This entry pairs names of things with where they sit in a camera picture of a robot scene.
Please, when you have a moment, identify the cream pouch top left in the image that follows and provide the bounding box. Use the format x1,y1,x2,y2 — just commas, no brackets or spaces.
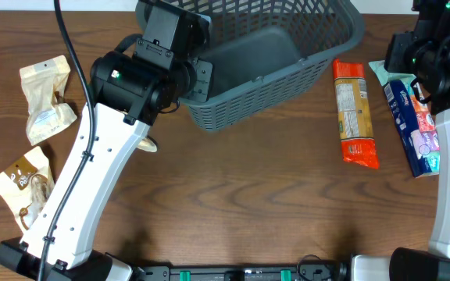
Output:
20,55,77,146

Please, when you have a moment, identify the left black cable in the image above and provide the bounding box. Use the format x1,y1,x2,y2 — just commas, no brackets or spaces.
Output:
36,0,97,281

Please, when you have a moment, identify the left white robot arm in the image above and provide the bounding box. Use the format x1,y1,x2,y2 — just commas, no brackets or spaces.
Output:
0,1,213,280

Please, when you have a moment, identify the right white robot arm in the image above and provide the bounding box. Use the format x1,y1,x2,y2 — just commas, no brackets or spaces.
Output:
349,1,450,280

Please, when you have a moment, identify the blue tissue multipack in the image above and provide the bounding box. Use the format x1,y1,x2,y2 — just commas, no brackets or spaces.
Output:
384,79,440,178

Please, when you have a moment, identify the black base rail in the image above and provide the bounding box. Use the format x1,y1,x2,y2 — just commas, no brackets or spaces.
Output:
131,254,351,281

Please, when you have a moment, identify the brown and cream snack pouch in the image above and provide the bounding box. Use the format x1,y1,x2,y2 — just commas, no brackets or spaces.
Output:
0,146,55,233

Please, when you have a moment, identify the orange spaghetti packet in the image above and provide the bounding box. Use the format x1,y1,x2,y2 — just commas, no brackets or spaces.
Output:
332,59,380,169

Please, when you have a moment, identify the mint green wipes packet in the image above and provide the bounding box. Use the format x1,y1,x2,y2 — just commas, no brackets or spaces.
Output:
369,60,415,87

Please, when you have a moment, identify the grey plastic laundry basket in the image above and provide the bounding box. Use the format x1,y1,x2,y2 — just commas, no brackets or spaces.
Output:
135,0,366,133

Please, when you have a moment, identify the crumpled cream pouch centre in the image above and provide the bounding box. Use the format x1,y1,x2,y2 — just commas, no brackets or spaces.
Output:
137,136,158,153

